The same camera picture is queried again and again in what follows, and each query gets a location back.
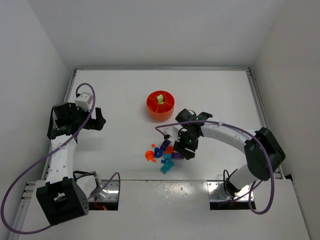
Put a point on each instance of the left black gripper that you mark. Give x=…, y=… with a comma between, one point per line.
x=90, y=122

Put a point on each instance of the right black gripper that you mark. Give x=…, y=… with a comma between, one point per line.
x=185, y=149

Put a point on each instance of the purple long lego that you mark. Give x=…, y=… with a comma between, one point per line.
x=177, y=156

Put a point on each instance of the orange ring lego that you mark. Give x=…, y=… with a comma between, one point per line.
x=150, y=156
x=169, y=150

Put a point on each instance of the teal small lego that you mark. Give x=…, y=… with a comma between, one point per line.
x=167, y=157

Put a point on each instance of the purple square lego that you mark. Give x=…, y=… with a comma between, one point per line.
x=166, y=143

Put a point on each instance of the teal long lego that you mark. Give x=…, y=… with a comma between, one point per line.
x=167, y=167

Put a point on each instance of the pale green curved lego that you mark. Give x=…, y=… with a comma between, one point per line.
x=160, y=99

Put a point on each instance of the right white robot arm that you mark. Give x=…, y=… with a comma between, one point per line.
x=261, y=149

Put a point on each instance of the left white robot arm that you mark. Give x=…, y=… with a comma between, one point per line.
x=61, y=198

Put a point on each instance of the orange round divided container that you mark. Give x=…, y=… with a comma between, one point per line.
x=160, y=112

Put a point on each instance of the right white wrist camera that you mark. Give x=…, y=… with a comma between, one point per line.
x=173, y=132

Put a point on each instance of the blue ring lego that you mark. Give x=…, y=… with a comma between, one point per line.
x=157, y=153

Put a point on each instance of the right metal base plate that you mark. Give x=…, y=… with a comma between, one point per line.
x=217, y=194

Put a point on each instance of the metal base plate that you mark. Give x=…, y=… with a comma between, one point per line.
x=110, y=194
x=217, y=194

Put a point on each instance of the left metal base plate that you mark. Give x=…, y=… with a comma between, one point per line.
x=110, y=194

